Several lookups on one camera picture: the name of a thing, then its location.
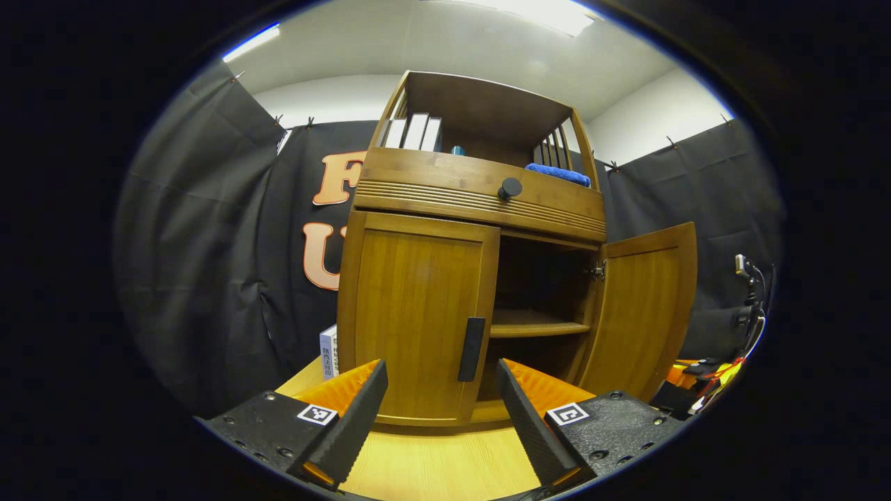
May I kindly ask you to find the black cabinet door handle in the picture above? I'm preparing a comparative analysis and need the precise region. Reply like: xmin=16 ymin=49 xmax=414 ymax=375
xmin=457 ymin=317 xmax=487 ymax=383

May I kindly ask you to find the black backdrop cloth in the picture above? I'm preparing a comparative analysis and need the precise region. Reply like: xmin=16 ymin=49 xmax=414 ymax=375
xmin=115 ymin=61 xmax=784 ymax=418

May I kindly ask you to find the blue folded towel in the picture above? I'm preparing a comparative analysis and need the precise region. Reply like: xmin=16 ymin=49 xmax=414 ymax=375
xmin=525 ymin=163 xmax=592 ymax=189

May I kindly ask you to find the long ceiling light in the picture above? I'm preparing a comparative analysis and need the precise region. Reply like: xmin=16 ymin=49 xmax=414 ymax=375
xmin=223 ymin=22 xmax=281 ymax=63

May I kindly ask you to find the wooden double-door shoe cabinet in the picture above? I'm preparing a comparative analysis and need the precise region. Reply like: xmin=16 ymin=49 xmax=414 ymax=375
xmin=336 ymin=70 xmax=608 ymax=429

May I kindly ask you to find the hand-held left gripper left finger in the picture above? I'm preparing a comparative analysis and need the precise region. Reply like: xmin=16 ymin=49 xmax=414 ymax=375
xmin=198 ymin=358 xmax=389 ymax=491

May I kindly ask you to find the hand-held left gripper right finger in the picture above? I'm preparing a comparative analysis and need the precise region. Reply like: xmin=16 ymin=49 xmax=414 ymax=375
xmin=496 ymin=358 xmax=686 ymax=491

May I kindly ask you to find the wooden shoe cabinet door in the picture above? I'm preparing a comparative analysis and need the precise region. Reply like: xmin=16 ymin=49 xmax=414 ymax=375
xmin=578 ymin=221 xmax=699 ymax=404
xmin=346 ymin=211 xmax=500 ymax=427

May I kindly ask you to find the white printed box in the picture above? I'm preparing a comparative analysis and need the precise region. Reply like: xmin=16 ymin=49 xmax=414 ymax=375
xmin=320 ymin=324 xmax=340 ymax=379

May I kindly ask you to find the black device with cables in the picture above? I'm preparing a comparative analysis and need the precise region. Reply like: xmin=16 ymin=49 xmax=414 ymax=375
xmin=734 ymin=254 xmax=770 ymax=363

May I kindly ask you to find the wooden inner cabinet shelf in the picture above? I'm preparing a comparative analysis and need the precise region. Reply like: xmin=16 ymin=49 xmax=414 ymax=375
xmin=489 ymin=308 xmax=591 ymax=339

